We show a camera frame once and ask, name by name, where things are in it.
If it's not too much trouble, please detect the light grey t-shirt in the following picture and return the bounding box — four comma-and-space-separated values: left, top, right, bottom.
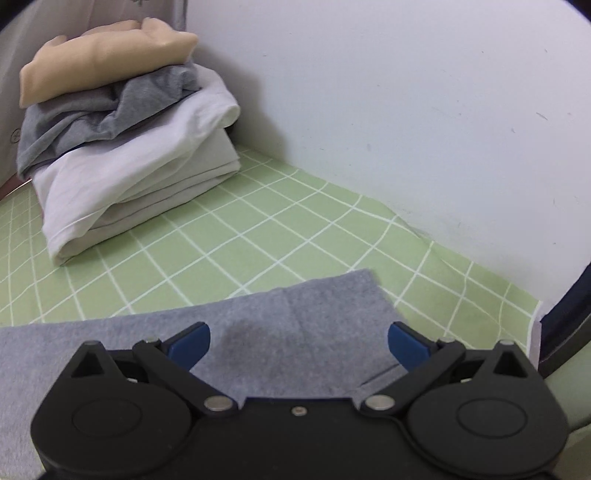
0, 269, 408, 459

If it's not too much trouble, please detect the grey carrot print sheet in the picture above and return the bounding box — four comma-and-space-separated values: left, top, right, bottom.
0, 0, 188, 195

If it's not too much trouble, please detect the beige folded garment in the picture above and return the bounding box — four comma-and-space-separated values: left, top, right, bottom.
19, 17, 199, 110

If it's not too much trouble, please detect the white folded garment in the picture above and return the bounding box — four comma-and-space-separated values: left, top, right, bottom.
33, 65, 242, 267

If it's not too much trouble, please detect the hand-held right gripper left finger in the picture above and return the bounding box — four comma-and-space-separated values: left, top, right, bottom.
69, 322, 239, 419

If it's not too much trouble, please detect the pale green cloth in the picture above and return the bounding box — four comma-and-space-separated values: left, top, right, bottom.
549, 362, 591, 432

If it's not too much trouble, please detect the dark navy cloth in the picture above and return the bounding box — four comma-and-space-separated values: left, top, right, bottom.
539, 263, 591, 377

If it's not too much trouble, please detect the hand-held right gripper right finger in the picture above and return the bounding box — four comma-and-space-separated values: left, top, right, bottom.
360, 322, 532, 419

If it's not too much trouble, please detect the dark grey folded garment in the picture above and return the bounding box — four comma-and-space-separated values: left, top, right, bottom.
16, 62, 204, 182

